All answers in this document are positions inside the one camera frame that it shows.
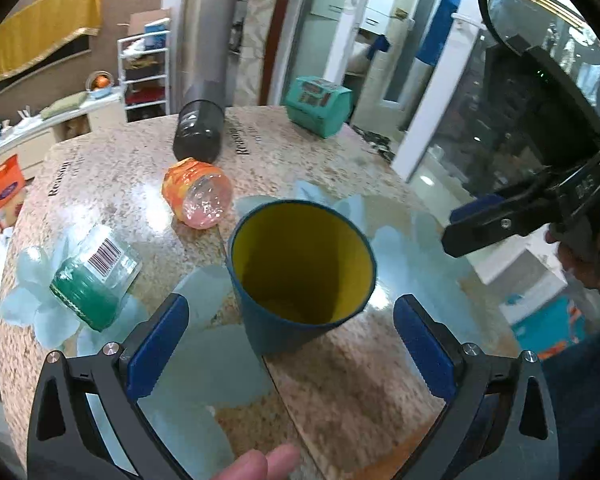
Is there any person's right hand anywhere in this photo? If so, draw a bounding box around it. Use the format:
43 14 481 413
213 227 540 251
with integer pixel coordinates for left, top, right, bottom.
545 231 600 293

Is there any orange shopping bag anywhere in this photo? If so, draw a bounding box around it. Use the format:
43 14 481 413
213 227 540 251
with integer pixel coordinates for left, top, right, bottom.
0 155 26 209

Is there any orange patterned glass jar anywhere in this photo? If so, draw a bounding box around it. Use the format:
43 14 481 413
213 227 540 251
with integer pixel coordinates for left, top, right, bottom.
161 157 233 230

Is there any yellow cloth on wall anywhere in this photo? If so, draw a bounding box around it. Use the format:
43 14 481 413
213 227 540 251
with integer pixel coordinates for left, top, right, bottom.
0 0 102 81

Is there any cardboard box on shelf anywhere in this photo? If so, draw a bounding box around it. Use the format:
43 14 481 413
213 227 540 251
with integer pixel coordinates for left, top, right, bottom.
121 9 171 52

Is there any cream low tv cabinet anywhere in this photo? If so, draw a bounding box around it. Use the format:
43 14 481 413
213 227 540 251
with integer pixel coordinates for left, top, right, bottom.
0 86 126 180

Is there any blue towel hanging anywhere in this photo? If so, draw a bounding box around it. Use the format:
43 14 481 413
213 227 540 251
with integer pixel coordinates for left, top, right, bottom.
416 0 460 67

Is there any black thermos bottle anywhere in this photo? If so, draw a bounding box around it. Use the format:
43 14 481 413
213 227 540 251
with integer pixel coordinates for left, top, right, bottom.
172 80 225 164

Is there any green cushion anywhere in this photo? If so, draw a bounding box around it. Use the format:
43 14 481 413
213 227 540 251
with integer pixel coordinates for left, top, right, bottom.
40 91 88 120

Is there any dark blue cup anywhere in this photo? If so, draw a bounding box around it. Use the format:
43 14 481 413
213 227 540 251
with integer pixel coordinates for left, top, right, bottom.
226 200 377 356

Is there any fruit basket with oranges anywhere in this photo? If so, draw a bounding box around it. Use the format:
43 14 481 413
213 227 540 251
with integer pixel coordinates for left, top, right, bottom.
85 70 114 100

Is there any person's left hand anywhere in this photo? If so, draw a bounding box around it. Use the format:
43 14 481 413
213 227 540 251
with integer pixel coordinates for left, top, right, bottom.
213 443 301 480

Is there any teal cardboard box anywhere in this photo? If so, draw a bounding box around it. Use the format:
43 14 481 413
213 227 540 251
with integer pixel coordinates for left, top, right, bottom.
284 76 352 139

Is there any green labelled glass jar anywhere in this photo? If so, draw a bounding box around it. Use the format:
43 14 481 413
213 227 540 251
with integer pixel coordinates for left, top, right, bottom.
50 224 142 332

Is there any white metal shelf rack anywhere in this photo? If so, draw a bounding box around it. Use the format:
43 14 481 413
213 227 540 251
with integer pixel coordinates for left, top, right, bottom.
117 29 171 122

